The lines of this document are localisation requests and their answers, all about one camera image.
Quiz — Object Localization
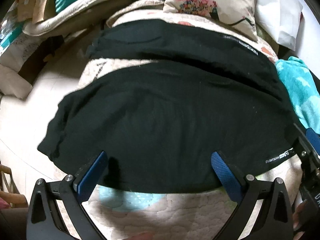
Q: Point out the black pants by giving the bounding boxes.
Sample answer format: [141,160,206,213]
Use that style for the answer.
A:
[38,20,299,193]

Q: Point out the person's hand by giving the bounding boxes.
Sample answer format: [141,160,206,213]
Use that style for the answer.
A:
[293,200,308,240]

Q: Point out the turquoise fleece blanket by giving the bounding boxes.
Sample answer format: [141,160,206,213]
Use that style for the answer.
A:
[275,56,319,134]

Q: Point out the quilted patchwork bedspread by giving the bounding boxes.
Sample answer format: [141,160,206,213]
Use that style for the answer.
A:
[77,0,302,239]

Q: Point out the white pillow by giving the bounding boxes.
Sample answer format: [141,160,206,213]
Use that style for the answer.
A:
[255,0,303,51]

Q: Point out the floral silhouette cushion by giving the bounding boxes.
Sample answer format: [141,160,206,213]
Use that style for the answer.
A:
[163,0,258,41]

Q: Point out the beige padded mat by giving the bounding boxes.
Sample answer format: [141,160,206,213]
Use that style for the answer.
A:
[22,0,110,37]

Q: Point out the brown paper bag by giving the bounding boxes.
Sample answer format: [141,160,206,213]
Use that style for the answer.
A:
[17,0,56,24]

